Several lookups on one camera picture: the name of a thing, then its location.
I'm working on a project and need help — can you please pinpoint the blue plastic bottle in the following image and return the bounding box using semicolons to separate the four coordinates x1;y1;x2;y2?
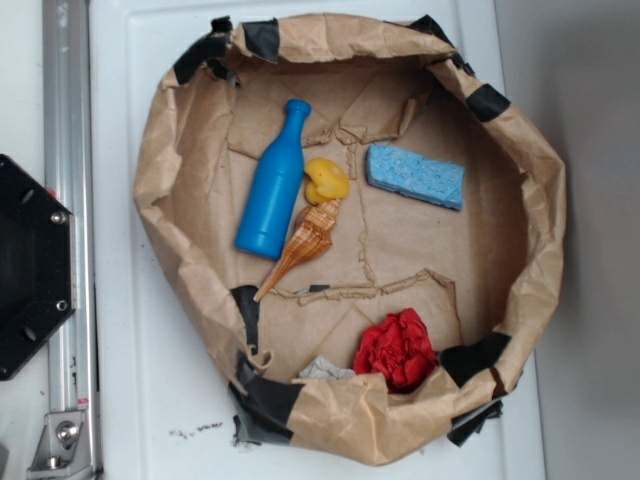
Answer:
234;99;312;260

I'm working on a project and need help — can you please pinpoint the blue rectangular sponge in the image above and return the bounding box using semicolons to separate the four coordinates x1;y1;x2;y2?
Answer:
366;144;465;211

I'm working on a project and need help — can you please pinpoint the aluminium extrusion rail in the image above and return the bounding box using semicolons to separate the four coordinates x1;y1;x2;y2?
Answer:
42;1;103;479

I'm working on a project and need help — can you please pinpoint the crumpled grey paper scrap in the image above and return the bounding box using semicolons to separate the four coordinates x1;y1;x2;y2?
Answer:
298;355;356;380

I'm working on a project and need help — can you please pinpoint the metal corner bracket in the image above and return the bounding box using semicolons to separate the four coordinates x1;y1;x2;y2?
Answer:
26;411;91;479

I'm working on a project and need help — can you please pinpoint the crumpled red cloth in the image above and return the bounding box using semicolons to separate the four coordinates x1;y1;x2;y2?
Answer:
353;308;439;394

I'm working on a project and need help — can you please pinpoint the brown paper bag tray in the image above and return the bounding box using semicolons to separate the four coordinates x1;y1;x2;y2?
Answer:
134;14;566;465

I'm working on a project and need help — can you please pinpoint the brown striped conch shell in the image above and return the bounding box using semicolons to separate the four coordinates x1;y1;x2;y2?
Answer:
253;200;341;302

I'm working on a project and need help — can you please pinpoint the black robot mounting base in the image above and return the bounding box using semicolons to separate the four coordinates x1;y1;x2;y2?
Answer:
1;155;75;381

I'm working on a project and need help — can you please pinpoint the yellow rubber duck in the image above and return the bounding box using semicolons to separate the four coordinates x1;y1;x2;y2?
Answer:
304;158;350;205

